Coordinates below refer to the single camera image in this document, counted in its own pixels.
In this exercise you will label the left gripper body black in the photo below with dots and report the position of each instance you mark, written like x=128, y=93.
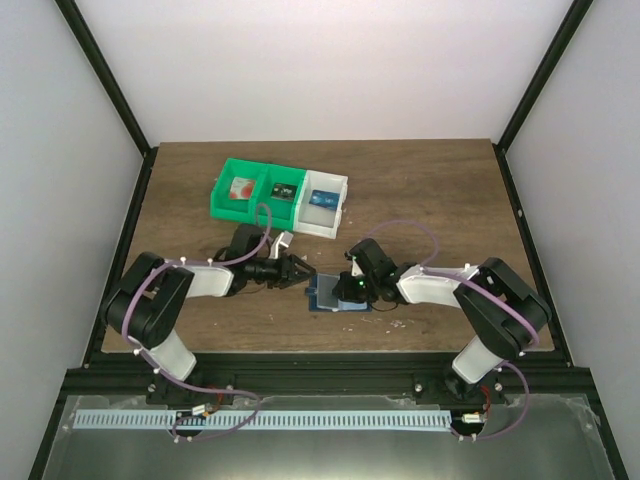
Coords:
x=283, y=270

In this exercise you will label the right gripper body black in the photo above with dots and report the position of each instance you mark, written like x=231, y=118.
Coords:
x=345, y=288

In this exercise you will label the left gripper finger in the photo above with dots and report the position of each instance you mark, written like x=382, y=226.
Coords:
x=297, y=265
x=300, y=277

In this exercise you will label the navy blue card holder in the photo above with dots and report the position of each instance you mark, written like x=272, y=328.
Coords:
x=310, y=292

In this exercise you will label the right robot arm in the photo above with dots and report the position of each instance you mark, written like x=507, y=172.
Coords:
x=505, y=313

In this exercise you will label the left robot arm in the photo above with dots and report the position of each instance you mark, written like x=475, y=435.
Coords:
x=146, y=302

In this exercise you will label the dark grey card in holder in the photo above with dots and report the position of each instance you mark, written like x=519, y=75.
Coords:
x=325, y=298

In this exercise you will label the blue card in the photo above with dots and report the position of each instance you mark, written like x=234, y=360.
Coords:
x=325, y=199

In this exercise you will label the dark green card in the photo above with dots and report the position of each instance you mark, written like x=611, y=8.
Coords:
x=284, y=192

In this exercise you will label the white bin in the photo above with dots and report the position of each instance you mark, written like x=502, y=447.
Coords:
x=319, y=207

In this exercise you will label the green bin middle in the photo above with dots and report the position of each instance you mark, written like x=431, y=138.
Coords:
x=283, y=212

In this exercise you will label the green bin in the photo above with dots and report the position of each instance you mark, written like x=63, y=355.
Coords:
x=283, y=212
x=221, y=206

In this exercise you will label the green bin left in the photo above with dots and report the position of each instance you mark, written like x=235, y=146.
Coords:
x=221, y=206

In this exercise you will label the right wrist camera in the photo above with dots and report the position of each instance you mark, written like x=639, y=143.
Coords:
x=356, y=270

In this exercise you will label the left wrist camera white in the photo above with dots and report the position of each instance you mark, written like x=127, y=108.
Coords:
x=280, y=244

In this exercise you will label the black aluminium frame rail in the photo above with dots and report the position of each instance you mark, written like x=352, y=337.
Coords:
x=427, y=377

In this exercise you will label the light blue slotted cable duct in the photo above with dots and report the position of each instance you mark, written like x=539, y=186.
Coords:
x=421, y=420

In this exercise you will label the left black frame post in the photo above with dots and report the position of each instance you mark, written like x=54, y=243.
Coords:
x=93, y=53

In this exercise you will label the black frame post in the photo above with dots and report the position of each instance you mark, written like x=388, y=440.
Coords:
x=568, y=27
x=93, y=53

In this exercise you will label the right black frame post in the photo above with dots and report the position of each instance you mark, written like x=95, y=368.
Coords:
x=568, y=27

